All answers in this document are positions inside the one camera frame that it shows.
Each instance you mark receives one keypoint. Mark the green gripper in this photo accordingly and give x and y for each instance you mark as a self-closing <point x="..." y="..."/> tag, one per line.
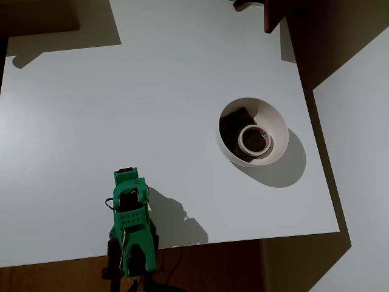
<point x="125" y="172"/>

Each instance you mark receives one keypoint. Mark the white tape roll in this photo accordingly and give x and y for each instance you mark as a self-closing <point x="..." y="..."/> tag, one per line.
<point x="242" y="141"/>

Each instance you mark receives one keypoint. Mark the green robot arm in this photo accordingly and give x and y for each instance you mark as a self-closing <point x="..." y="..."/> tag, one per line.
<point x="133" y="222"/>

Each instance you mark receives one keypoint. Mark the black table clamp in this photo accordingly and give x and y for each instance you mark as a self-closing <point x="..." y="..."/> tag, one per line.
<point x="113" y="255"/>

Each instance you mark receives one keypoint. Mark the dark folded cloth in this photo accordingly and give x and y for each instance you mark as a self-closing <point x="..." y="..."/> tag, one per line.
<point x="231" y="127"/>

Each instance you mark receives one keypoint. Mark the white round bowl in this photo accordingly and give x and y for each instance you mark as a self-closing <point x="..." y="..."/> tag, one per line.
<point x="275" y="121"/>

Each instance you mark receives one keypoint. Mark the dark brown furniture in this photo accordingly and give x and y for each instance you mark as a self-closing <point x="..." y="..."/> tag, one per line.
<point x="36" y="15"/>

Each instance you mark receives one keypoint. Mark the small dark object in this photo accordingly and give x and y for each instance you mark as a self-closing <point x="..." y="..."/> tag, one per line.
<point x="240" y="3"/>

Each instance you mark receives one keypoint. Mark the reddish wooden board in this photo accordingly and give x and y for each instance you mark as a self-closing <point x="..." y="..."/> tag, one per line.
<point x="272" y="15"/>

